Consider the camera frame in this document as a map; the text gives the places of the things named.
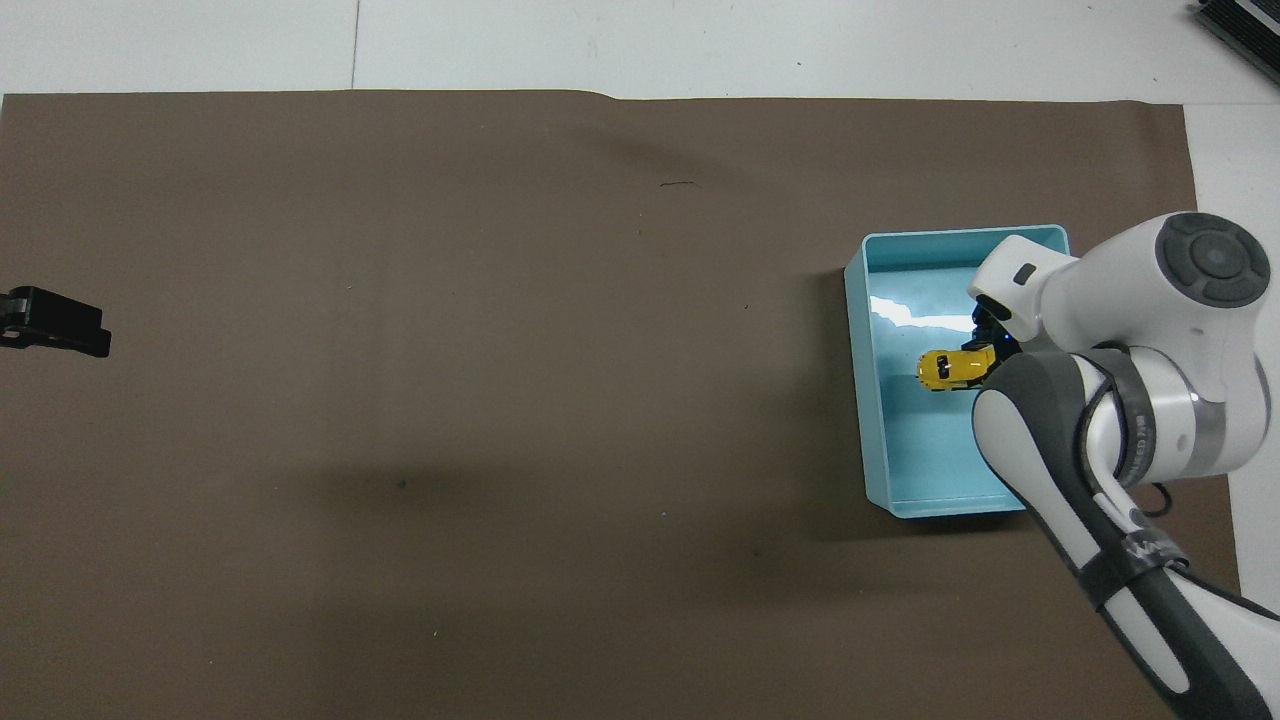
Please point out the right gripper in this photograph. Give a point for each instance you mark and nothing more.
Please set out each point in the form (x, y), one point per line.
(1004, 349)

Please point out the light blue plastic tray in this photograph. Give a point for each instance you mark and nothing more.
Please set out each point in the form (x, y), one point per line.
(920, 450)

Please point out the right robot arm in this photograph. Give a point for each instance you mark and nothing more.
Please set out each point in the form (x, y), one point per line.
(1120, 300)

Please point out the yellow toy beetle car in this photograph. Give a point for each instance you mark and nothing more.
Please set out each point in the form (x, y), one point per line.
(948, 368)

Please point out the black ribbed object corner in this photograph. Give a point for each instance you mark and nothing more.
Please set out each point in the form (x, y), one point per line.
(1245, 28)

